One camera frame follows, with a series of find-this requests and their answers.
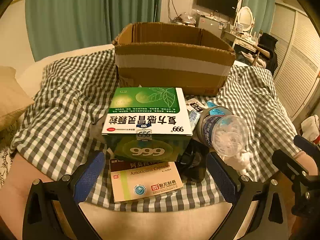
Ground floral patterned sheet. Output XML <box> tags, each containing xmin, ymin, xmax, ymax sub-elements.
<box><xmin>0</xmin><ymin>145</ymin><xmax>13</xmax><ymax>188</ymax></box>

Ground white sachet with dark print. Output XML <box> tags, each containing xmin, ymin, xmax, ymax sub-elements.
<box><xmin>186</xmin><ymin>99</ymin><xmax>208</xmax><ymax>113</ymax></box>

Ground grey white checked blanket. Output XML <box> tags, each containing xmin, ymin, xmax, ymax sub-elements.
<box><xmin>10</xmin><ymin>50</ymin><xmax>303</xmax><ymax>205</ymax></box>

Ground grey mini fridge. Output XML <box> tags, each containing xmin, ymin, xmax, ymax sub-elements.
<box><xmin>196</xmin><ymin>15</ymin><xmax>225</xmax><ymax>37</ymax></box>

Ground clear plastic bags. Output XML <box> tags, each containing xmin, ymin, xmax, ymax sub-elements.
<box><xmin>179</xmin><ymin>11</ymin><xmax>198</xmax><ymax>25</ymax></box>

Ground dark wall cables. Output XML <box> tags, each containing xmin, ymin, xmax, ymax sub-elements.
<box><xmin>168</xmin><ymin>0</ymin><xmax>181</xmax><ymax>22</ymax></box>

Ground white oval mirror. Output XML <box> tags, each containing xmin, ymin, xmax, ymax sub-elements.
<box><xmin>235</xmin><ymin>6</ymin><xmax>255</xmax><ymax>33</ymax></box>

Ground green white medicine box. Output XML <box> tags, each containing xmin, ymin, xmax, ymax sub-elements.
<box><xmin>101</xmin><ymin>87</ymin><xmax>193</xmax><ymax>162</ymax></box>

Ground blue white tissue packet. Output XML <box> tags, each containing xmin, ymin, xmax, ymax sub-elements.
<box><xmin>189</xmin><ymin>110</ymin><xmax>202</xmax><ymax>131</ymax></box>

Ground narrow teal window curtain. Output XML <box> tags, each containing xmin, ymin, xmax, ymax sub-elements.
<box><xmin>241</xmin><ymin>0</ymin><xmax>277</xmax><ymax>34</ymax></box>

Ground black pouch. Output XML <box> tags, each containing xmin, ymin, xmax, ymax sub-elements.
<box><xmin>179</xmin><ymin>140</ymin><xmax>210</xmax><ymax>183</ymax></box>

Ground black clothing on chair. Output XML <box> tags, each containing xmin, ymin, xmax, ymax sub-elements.
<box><xmin>257</xmin><ymin>32</ymin><xmax>278</xmax><ymax>75</ymax></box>

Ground light crumpled clothes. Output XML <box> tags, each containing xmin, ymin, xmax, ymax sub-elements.
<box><xmin>237</xmin><ymin>51</ymin><xmax>267</xmax><ymax>68</ymax></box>

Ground wooden chair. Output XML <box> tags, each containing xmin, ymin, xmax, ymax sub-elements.
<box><xmin>252</xmin><ymin>44</ymin><xmax>268</xmax><ymax>66</ymax></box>

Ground beige capsule medicine box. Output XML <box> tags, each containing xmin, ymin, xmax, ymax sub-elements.
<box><xmin>109</xmin><ymin>159</ymin><xmax>184</xmax><ymax>204</ymax></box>

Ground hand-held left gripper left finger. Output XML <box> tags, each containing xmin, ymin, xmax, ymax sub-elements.
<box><xmin>24</xmin><ymin>151</ymin><xmax>106</xmax><ymax>240</ymax></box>

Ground clear plastic wrapper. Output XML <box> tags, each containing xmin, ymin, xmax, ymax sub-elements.
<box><xmin>231</xmin><ymin>150</ymin><xmax>251</xmax><ymax>176</ymax></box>

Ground white dressing table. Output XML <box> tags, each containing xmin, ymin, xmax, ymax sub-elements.
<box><xmin>224</xmin><ymin>29</ymin><xmax>258</xmax><ymax>53</ymax></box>

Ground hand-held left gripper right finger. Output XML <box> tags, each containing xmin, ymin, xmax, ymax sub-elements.
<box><xmin>205</xmin><ymin>152</ymin><xmax>293</xmax><ymax>240</ymax></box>

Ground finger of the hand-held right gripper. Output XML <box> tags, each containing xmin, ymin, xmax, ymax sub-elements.
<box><xmin>272</xmin><ymin>149</ymin><xmax>318</xmax><ymax>184</ymax></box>
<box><xmin>293</xmin><ymin>134</ymin><xmax>320</xmax><ymax>154</ymax></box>

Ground beige pillow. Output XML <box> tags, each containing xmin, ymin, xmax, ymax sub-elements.
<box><xmin>0</xmin><ymin>66</ymin><xmax>35</xmax><ymax>130</ymax></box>

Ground white louvered wardrobe doors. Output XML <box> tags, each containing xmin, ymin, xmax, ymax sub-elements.
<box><xmin>270</xmin><ymin>2</ymin><xmax>320</xmax><ymax>123</ymax></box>

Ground clear plastic bottle blue label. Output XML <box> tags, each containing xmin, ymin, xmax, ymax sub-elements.
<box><xmin>196</xmin><ymin>101</ymin><xmax>249</xmax><ymax>162</ymax></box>

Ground black wall television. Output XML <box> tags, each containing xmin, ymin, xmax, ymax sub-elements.
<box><xmin>196</xmin><ymin>0</ymin><xmax>238</xmax><ymax>18</ymax></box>

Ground wide teal window curtain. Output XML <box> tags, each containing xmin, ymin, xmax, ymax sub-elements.
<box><xmin>25</xmin><ymin>0</ymin><xmax>163</xmax><ymax>62</ymax></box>

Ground white crumpled cloth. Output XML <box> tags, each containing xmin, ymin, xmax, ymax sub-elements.
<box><xmin>301</xmin><ymin>115</ymin><xmax>320</xmax><ymax>145</ymax></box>

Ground brown cardboard box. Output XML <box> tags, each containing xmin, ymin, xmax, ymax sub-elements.
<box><xmin>112</xmin><ymin>22</ymin><xmax>237</xmax><ymax>97</ymax></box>

